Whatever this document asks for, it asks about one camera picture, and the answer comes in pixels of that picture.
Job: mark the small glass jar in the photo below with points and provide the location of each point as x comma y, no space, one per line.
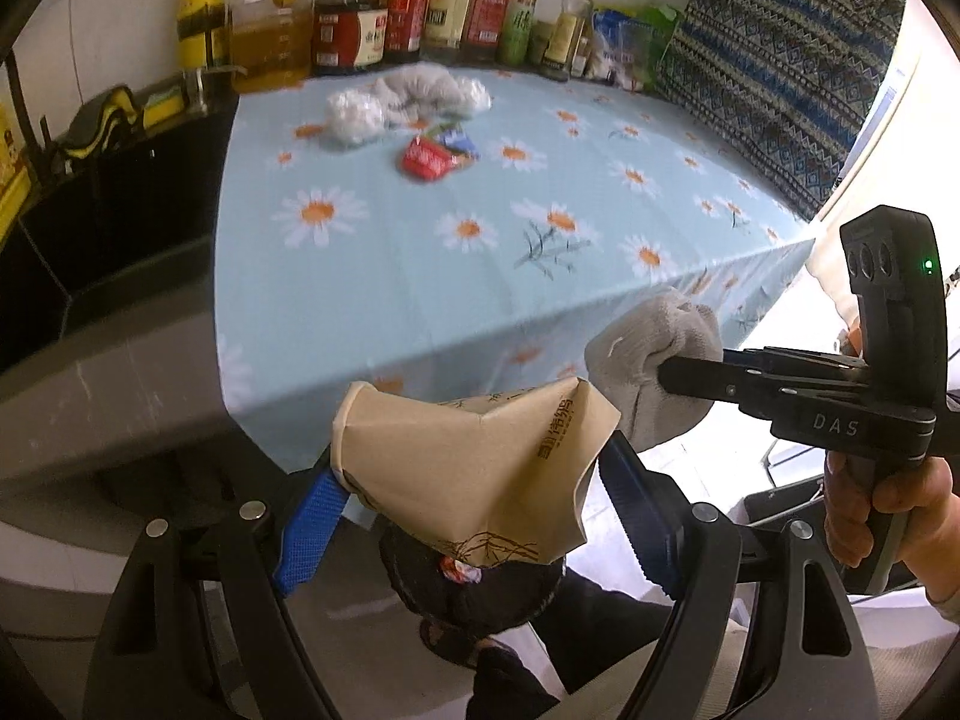
538,43

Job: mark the yellow cap seasoning bottle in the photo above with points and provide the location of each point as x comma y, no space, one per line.
568,34

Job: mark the black faucet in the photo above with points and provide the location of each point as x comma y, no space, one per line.
21,105

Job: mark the black-lined trash bin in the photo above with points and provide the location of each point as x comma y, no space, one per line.
480,596

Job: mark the clear cooking oil jug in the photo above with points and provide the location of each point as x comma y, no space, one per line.
270,41

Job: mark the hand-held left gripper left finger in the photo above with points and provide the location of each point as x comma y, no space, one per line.
307,540

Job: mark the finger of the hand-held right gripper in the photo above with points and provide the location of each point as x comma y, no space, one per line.
720,384
810,360

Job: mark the person's right forearm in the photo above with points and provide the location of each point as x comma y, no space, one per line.
946,610

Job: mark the blue snack wrapper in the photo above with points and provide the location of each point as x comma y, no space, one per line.
459,141

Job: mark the yellow black gloves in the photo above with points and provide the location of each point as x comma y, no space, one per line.
101,120

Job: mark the green label sauce bottle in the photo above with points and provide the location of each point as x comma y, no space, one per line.
201,15

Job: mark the clear plastic bags bundle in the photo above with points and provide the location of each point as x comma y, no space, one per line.
427,90

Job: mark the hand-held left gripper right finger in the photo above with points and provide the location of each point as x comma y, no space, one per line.
645,532

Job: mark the black sink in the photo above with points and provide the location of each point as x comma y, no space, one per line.
97,225

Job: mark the blue patterned cloth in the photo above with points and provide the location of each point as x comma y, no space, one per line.
787,67

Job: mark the dark soy sauce jug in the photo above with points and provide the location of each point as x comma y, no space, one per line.
349,30

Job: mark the small metal sink fitting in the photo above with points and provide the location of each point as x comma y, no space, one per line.
197,88

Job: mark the person's black trouser leg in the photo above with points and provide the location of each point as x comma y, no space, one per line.
600,630

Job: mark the grey knit sock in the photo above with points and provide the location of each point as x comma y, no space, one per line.
645,356

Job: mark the blue daisy tablecloth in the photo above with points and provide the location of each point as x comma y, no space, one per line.
450,255

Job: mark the clear yellow cap bottle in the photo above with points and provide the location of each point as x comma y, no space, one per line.
448,11

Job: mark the green oil bottle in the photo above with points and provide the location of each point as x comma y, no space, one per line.
521,26

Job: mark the red label gold cap bottle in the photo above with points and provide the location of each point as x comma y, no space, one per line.
487,11

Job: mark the green seasoning bag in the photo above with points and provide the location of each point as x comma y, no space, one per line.
664,22

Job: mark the person's right hand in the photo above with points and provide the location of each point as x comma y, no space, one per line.
926,517

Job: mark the black cap vinegar bottle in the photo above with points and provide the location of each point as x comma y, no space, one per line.
409,11

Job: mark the red snack packet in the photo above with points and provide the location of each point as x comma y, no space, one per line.
426,159

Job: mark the red white wrapper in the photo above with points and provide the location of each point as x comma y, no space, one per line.
459,572

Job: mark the white blue seasoning bag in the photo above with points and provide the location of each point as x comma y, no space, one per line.
622,45

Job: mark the brown paper bag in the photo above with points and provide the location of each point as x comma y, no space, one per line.
465,465

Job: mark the yellow green sponge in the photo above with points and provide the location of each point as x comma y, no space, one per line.
165,103

